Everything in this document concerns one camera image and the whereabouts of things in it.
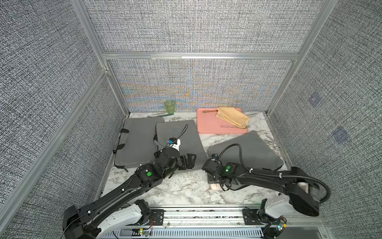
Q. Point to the pink laptop sleeve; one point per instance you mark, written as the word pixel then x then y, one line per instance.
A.
pixel 208 123

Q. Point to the green glass cup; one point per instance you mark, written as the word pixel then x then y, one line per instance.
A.
pixel 170 106

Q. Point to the green pen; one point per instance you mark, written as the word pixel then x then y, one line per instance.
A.
pixel 160 115

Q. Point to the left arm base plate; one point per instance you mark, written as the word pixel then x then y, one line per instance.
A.
pixel 156 218

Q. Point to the folded yellow cloth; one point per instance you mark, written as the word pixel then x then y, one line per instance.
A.
pixel 233 116

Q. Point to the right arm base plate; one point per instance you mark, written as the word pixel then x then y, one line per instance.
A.
pixel 250 216

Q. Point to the aluminium front rail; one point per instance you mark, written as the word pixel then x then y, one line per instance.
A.
pixel 221 223

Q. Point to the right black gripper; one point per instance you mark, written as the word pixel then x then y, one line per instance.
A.
pixel 209 181

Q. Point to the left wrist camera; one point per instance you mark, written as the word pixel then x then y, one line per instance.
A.
pixel 174 143

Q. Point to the grey laptop bag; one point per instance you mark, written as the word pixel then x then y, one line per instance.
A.
pixel 190 140
pixel 135 143
pixel 255 152

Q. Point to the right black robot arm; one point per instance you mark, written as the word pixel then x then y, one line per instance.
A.
pixel 298 192

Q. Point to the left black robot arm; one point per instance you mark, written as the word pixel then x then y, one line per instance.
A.
pixel 97 218

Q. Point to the pink computer mouse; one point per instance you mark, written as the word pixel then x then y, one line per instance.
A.
pixel 215 187

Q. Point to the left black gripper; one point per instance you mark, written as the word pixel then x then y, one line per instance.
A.
pixel 184 166

